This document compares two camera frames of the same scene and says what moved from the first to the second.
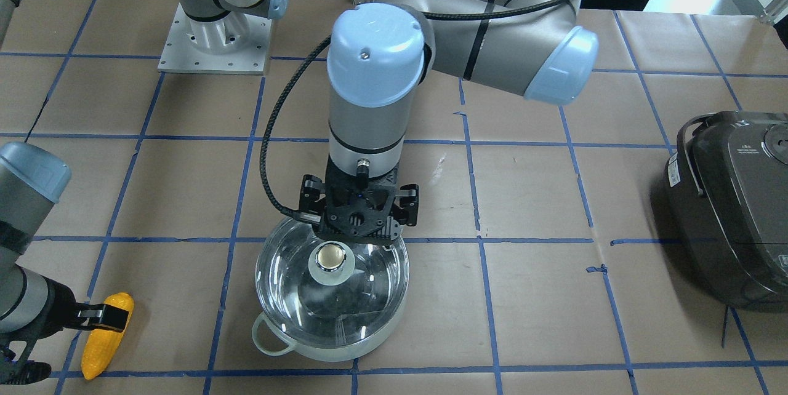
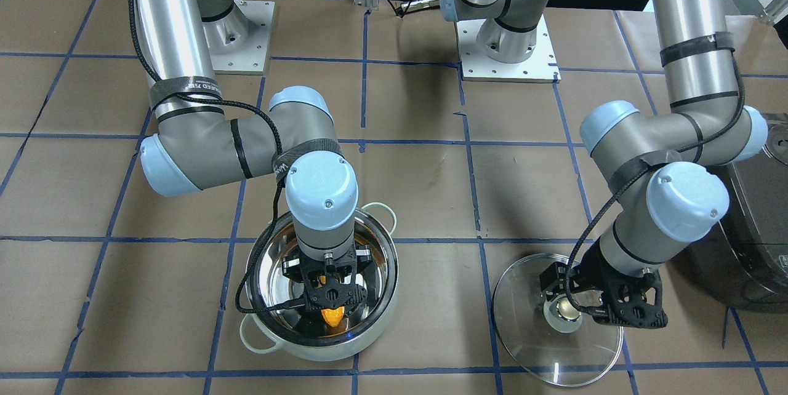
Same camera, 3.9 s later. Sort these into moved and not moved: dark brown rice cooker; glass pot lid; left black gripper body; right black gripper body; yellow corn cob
Moved: left black gripper body; yellow corn cob; glass pot lid; right black gripper body
Not moved: dark brown rice cooker
